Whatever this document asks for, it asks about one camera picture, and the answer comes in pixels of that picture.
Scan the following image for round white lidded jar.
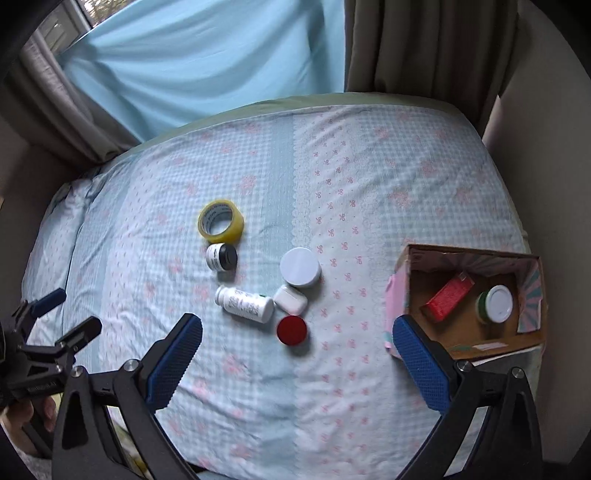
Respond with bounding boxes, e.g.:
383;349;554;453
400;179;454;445
280;248;322;288

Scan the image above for small black white jar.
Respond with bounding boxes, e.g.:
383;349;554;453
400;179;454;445
206;243;238;273

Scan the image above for yellow tape roll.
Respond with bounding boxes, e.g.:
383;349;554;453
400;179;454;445
198;199;245;244

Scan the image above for cardboard box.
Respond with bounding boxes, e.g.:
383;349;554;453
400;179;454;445
384;244;548;361

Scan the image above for red lidded jar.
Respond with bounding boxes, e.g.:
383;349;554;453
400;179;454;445
276;315;309;348

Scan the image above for beige curtain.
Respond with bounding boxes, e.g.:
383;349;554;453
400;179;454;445
344;0;527;139

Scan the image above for green mattress cover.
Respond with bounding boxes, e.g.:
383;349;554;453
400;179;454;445
134;90;467;153

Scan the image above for red carton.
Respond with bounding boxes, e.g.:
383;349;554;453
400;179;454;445
425;272;475;321

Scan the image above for white earbud case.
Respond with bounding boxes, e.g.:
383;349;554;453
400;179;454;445
273;285;308;316

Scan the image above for window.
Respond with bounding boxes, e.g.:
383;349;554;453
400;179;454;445
34;0;134;52

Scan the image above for person's left hand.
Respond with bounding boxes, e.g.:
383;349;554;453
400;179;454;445
0;396;60;446

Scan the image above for grey curtain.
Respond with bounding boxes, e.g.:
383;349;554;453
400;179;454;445
4;32;139;163

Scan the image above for green jar white lid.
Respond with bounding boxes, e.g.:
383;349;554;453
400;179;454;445
475;285;514;326

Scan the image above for blue checkered floral bedsheet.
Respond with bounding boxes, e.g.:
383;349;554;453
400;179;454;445
21;95;532;480

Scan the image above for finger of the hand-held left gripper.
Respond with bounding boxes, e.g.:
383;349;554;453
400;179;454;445
10;288;68;334
22;316;103;372

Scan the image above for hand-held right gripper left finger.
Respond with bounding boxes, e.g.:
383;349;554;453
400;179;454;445
52;313;204;480

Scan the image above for light blue curtain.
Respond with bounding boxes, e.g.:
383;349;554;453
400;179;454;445
60;0;347;144

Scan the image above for white pill bottle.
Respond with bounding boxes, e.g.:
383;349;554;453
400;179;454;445
215;285;274;324

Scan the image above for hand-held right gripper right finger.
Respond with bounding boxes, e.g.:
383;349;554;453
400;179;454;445
392;315;544;480

